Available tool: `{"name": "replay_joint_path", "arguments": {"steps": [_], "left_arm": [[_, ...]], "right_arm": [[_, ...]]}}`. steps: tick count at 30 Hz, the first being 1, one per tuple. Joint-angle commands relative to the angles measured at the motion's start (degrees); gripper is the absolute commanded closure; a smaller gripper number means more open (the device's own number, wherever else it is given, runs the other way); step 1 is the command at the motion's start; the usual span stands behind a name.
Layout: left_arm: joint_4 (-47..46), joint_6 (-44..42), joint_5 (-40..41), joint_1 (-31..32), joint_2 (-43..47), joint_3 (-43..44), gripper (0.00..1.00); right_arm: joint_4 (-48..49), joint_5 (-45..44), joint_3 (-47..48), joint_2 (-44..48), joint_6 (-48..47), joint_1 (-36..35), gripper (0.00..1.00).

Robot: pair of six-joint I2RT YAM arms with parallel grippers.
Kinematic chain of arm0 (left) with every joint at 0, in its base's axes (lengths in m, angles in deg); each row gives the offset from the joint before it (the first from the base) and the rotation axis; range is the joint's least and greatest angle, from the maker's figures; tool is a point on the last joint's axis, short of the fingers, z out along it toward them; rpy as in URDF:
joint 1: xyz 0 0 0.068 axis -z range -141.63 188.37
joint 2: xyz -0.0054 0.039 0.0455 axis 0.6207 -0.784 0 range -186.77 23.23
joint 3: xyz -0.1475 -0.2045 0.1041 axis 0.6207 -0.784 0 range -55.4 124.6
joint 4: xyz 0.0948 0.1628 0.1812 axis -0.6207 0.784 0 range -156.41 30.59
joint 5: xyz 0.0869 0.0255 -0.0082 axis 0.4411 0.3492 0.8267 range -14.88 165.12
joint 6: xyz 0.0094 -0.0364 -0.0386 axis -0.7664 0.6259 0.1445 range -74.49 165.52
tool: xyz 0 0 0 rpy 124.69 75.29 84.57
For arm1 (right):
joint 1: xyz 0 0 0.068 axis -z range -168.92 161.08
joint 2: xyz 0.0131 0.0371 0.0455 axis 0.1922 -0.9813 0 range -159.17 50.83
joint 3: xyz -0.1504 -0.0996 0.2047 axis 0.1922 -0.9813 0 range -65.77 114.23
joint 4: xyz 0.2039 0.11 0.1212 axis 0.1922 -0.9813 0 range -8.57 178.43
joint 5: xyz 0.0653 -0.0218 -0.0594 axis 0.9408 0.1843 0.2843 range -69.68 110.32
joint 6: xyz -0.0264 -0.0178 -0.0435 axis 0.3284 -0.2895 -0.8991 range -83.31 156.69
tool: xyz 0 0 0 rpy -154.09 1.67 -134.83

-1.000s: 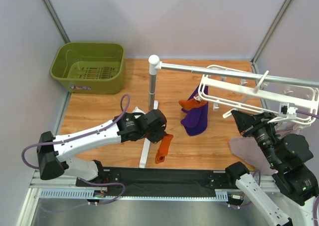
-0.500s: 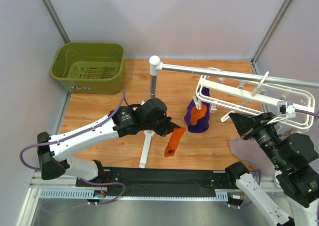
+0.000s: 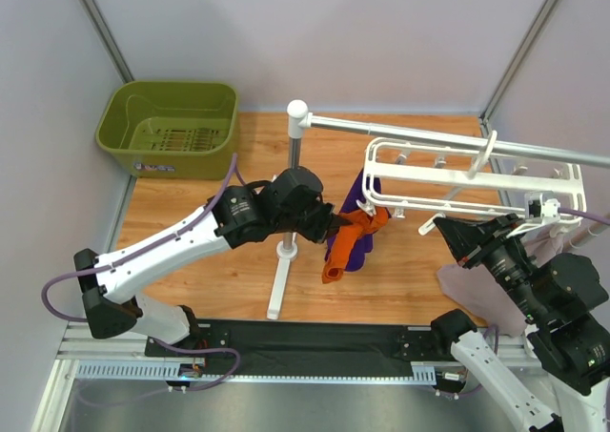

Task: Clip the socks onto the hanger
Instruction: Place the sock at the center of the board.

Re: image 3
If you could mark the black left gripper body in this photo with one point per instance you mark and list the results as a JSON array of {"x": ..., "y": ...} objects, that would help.
[{"x": 322, "y": 222}]

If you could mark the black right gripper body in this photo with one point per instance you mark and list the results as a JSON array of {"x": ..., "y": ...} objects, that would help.
[{"x": 479, "y": 244}]

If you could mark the orange sock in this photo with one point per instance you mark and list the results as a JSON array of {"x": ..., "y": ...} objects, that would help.
[
  {"x": 367, "y": 224},
  {"x": 348, "y": 250}
]

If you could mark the purple cloth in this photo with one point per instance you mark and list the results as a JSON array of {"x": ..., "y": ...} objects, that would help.
[{"x": 354, "y": 200}]

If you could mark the white clip sock hanger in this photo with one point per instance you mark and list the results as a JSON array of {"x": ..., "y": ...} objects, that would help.
[{"x": 460, "y": 163}]

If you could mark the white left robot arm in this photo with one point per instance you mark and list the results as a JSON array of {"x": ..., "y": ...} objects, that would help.
[{"x": 113, "y": 296}]

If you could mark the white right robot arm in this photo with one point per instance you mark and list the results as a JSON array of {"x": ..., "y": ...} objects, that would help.
[{"x": 558, "y": 380}]

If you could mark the pale lilac hanging cloth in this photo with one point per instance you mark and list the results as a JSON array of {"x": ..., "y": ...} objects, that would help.
[{"x": 477, "y": 291}]

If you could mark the white and grey drying rack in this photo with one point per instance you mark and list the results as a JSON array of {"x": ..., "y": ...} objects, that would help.
[{"x": 301, "y": 119}]

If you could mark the beige rack pole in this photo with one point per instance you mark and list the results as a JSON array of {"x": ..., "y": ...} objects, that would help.
[{"x": 586, "y": 235}]

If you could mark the green plastic laundry basket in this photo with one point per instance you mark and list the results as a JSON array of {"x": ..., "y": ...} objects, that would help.
[{"x": 171, "y": 129}]

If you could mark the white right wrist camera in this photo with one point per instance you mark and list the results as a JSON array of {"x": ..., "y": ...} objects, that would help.
[{"x": 540, "y": 209}]

